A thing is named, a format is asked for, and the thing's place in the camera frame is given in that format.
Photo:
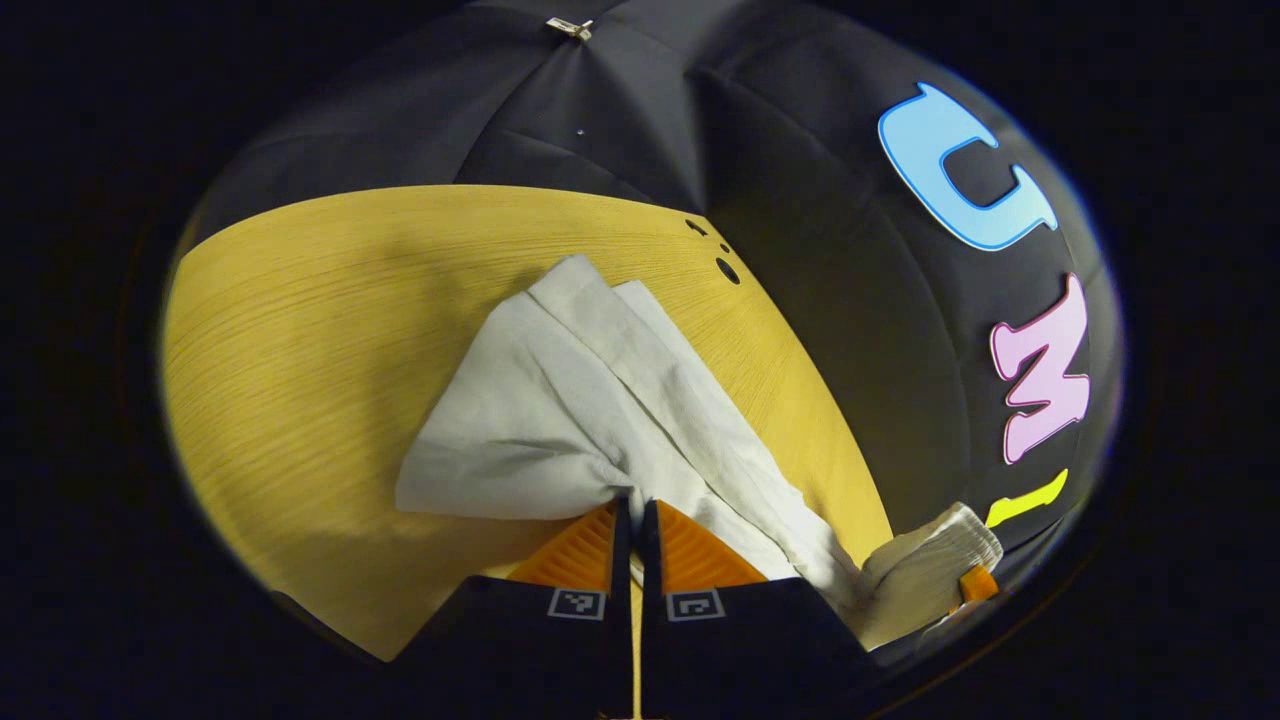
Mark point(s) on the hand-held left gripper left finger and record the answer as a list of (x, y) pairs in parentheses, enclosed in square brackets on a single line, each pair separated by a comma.
[(560, 640)]

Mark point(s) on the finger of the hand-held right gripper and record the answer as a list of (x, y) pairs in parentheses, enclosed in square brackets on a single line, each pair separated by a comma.
[(978, 585)]

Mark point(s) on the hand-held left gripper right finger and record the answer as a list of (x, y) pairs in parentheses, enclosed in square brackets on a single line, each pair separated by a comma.
[(720, 650)]

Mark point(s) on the white jeans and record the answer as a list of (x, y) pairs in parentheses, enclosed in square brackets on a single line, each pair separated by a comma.
[(560, 400)]

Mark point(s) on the black backdrop cloth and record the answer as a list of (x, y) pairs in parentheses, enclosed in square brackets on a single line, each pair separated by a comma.
[(800, 250)]

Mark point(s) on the silver metal clip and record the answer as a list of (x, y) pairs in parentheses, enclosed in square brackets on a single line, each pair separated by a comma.
[(570, 28)]

